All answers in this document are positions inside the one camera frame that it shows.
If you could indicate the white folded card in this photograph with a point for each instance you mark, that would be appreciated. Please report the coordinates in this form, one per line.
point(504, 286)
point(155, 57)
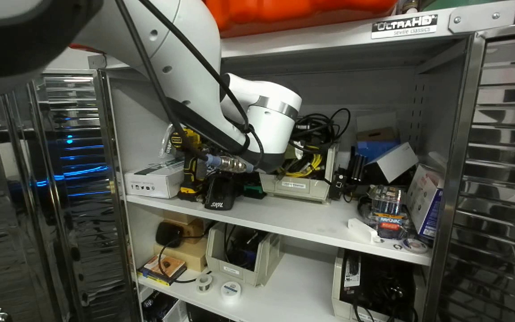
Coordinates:
point(397, 161)

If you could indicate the black rounded device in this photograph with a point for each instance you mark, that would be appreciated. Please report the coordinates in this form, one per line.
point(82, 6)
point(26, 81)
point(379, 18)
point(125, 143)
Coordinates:
point(168, 233)

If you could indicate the wooden box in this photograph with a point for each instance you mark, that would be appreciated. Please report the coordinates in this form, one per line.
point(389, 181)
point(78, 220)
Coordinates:
point(187, 252)

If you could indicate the deep beige plastic bin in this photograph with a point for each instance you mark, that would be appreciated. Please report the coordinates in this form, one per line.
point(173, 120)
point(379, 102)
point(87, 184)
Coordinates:
point(236, 274)

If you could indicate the black electronics box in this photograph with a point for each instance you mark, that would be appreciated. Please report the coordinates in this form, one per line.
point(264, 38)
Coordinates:
point(382, 286)

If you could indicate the small orange box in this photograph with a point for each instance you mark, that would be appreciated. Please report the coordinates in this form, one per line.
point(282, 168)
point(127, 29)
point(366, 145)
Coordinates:
point(164, 268)

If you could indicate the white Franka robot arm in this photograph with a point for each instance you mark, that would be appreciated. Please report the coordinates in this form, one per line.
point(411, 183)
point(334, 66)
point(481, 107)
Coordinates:
point(178, 59)

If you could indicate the long beige plastic bin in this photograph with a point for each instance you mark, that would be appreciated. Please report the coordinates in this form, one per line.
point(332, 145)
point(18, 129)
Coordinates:
point(295, 188)

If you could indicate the white router box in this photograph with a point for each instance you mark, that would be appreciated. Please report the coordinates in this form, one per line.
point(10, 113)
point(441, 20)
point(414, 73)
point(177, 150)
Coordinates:
point(150, 181)

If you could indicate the grey metal shelf unit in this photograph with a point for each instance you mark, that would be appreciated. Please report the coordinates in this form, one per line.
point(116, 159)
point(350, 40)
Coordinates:
point(339, 41)

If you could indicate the blue and white box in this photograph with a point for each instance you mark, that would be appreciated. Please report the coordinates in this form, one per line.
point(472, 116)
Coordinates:
point(423, 199)

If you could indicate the small black device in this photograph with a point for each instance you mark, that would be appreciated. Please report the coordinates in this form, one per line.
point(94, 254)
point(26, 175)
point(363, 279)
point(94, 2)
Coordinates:
point(341, 181)

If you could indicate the orange bag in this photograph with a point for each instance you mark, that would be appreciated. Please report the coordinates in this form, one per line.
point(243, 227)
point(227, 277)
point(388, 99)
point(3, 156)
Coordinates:
point(298, 11)

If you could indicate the small white tape roll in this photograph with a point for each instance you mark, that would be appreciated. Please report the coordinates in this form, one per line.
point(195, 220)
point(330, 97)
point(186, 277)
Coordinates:
point(203, 281)

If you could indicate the white tape roll blue label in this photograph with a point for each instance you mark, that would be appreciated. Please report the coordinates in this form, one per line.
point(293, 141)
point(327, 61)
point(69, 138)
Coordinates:
point(230, 288)

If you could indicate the battery pack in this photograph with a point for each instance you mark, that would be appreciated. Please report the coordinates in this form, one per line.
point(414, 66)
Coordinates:
point(386, 206)

